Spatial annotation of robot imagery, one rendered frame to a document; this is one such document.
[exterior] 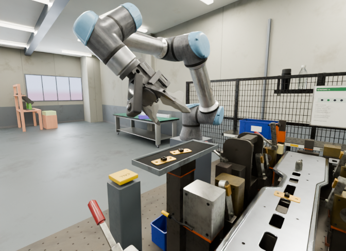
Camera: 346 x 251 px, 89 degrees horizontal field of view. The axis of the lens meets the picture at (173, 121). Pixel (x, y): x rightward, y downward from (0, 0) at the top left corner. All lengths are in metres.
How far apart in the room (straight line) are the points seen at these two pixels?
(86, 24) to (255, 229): 0.70
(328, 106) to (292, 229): 1.23
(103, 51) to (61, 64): 10.11
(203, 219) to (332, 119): 1.41
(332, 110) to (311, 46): 2.24
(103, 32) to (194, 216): 0.54
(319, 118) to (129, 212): 1.55
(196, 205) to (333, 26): 3.64
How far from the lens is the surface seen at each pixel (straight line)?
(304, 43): 3.91
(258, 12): 4.34
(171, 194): 0.75
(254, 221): 0.67
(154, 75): 0.52
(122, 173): 0.55
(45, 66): 10.46
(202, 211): 0.55
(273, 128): 1.24
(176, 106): 0.48
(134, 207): 0.57
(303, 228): 0.71
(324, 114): 1.77
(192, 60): 0.85
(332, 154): 1.50
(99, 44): 0.50
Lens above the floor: 1.38
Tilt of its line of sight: 8 degrees down
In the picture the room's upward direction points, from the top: straight up
